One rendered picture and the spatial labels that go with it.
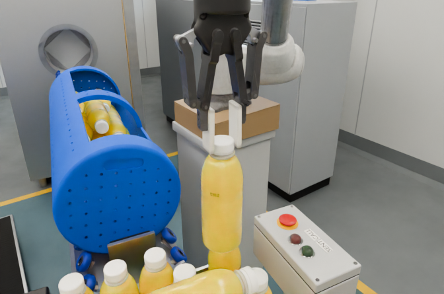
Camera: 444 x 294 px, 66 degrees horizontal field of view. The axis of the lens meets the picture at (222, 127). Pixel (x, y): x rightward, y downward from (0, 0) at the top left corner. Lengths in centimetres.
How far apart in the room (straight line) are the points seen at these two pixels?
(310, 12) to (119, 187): 176
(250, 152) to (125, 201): 70
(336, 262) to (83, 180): 52
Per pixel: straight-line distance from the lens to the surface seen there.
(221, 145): 51
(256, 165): 146
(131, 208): 84
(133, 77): 217
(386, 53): 340
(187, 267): 64
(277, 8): 116
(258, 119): 134
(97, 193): 80
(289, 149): 250
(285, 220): 72
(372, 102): 353
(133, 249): 80
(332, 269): 66
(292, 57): 130
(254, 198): 154
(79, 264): 89
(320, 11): 234
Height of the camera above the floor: 155
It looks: 23 degrees down
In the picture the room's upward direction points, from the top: straight up
